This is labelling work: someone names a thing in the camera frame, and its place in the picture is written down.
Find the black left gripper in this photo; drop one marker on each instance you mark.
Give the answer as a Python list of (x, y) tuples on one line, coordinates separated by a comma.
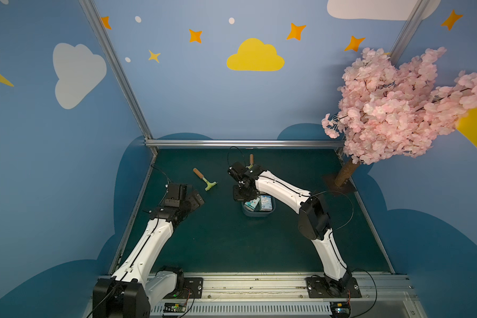
[(195, 199)]

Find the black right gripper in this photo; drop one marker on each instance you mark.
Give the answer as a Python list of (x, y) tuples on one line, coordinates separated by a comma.
[(244, 191)]

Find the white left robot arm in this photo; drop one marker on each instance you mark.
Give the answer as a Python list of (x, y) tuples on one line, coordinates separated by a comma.
[(129, 292)]

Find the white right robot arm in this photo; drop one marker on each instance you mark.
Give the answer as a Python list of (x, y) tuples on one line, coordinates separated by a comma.
[(313, 218)]

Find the blue plastic storage box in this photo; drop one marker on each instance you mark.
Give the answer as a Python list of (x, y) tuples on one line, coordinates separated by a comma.
[(258, 213)]

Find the white teal tissue pack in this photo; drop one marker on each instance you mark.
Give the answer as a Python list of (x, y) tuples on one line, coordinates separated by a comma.
[(252, 204)]

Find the blue white tissue pack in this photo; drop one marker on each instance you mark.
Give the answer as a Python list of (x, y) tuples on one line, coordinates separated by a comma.
[(266, 203)]

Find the left green circuit board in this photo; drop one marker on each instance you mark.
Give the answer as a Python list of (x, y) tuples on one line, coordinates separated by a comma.
[(174, 308)]

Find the green circuit board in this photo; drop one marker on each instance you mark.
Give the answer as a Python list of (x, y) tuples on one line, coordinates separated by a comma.
[(174, 308), (340, 310)]

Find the right green circuit board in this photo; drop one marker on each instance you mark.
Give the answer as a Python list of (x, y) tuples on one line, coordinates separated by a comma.
[(340, 310)]

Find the pink artificial blossom tree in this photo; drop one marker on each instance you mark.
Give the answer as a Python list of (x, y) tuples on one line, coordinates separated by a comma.
[(387, 111)]

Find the aluminium back frame rail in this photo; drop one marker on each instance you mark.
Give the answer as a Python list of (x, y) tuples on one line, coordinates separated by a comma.
[(186, 143)]

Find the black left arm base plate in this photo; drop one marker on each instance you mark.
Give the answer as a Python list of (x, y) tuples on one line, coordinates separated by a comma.
[(191, 288)]

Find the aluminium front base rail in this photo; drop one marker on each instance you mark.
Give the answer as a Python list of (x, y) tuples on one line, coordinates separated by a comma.
[(284, 294)]

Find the left floor frame rail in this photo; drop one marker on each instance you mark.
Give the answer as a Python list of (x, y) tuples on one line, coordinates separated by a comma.
[(131, 183)]

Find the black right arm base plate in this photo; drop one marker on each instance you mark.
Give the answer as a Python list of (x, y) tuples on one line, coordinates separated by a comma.
[(320, 287)]

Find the aluminium left corner post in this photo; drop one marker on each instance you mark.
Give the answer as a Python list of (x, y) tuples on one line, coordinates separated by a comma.
[(92, 14)]

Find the aluminium corner post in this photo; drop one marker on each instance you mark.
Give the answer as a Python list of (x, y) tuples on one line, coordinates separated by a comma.
[(408, 30), (92, 14)]

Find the aluminium right corner post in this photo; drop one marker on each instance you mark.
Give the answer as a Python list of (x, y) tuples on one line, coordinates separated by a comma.
[(408, 30)]

